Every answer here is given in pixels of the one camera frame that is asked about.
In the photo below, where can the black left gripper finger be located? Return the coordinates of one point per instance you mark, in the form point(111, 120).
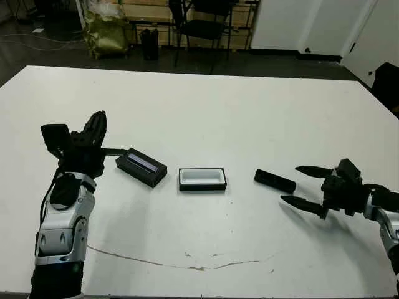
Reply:
point(103, 127)
point(92, 129)

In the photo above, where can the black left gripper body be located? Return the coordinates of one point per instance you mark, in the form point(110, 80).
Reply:
point(82, 159)

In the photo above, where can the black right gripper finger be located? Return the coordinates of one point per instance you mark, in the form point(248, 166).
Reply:
point(316, 172)
point(307, 205)

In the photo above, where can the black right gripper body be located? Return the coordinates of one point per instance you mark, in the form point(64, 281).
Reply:
point(346, 196)

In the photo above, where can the black bar-shaped camera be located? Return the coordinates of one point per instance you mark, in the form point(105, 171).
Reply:
point(274, 182)

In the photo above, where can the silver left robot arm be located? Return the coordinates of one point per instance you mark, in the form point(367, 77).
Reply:
point(64, 218)

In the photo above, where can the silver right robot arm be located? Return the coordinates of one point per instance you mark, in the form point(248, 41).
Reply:
point(389, 224)

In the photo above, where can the black box lid blue print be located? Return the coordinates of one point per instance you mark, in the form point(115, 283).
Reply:
point(149, 176)

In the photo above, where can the black box base white insert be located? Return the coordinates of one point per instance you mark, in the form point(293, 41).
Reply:
point(202, 177)

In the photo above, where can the yellow-green sack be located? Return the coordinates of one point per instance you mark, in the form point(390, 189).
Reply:
point(107, 35)

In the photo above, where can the black waste bin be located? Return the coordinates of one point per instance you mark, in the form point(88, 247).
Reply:
point(149, 45)

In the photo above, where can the white paper sheet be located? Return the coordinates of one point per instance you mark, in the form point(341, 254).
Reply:
point(38, 30)

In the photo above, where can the black chair backrest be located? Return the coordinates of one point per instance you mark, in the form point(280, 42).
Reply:
point(386, 84)

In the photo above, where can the black baseboard strip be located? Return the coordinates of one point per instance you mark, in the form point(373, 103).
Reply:
point(277, 53)

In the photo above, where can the black mesh chair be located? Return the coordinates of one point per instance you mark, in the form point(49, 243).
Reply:
point(202, 28)

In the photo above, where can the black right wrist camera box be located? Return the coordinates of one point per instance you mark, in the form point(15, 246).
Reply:
point(349, 169)

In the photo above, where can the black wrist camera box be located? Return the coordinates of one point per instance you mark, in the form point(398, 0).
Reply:
point(349, 169)
point(54, 137)

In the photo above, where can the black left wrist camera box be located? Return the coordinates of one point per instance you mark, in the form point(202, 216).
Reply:
point(54, 137)

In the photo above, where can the white partition post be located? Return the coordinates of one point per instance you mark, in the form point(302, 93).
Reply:
point(80, 15)

